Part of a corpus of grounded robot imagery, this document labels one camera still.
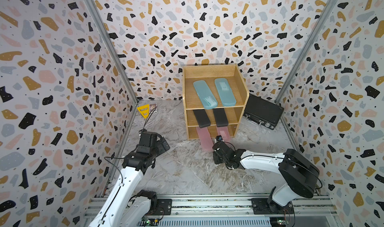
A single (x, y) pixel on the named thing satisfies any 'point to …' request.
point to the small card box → (153, 106)
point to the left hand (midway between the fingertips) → (161, 145)
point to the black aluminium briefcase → (262, 112)
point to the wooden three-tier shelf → (209, 73)
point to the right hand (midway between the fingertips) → (214, 155)
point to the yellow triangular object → (144, 110)
